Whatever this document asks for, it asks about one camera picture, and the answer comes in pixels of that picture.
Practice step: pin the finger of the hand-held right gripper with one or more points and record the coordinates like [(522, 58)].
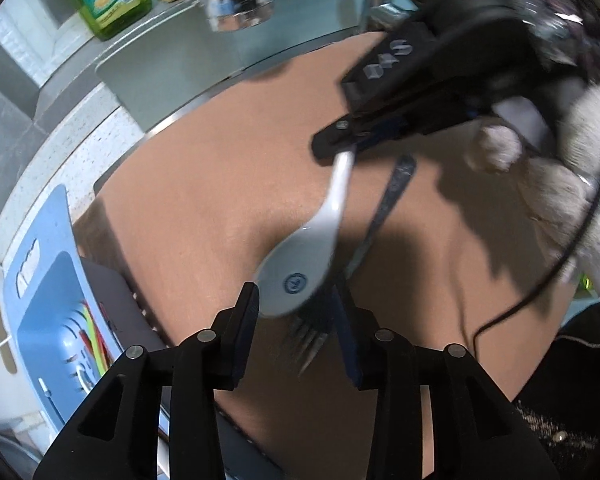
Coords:
[(340, 137)]

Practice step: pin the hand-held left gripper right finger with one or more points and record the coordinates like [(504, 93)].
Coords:
[(347, 345)]

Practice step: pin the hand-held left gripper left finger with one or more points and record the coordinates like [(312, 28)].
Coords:
[(247, 320)]

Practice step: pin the white ceramic spoon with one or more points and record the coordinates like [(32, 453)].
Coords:
[(300, 270)]

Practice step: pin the metal fork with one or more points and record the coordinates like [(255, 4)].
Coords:
[(387, 200)]

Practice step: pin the red-tipped wooden chopstick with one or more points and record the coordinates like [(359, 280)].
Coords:
[(100, 347)]

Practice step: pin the green chopstick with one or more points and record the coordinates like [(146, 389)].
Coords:
[(97, 340)]

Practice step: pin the blue utensil drainer rack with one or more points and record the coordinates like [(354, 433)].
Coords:
[(45, 280)]

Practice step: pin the person's right hand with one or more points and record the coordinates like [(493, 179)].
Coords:
[(560, 195)]

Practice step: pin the brown sink mat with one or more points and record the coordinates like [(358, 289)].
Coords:
[(205, 185)]

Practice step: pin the person's dark clothing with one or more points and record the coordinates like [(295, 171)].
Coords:
[(570, 385)]

